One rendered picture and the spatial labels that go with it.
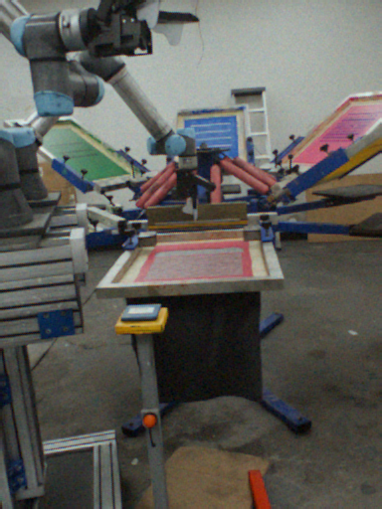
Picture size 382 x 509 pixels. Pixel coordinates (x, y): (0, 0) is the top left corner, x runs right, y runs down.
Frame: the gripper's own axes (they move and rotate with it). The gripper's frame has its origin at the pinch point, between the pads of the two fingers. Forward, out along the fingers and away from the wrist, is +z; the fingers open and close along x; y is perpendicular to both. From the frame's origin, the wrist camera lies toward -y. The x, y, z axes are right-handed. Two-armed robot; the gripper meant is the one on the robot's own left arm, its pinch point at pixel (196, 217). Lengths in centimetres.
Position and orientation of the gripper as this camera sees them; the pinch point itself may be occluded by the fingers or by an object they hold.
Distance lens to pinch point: 219.8
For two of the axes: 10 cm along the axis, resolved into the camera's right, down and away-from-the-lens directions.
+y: -10.0, 0.5, 0.8
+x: -0.7, 2.5, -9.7
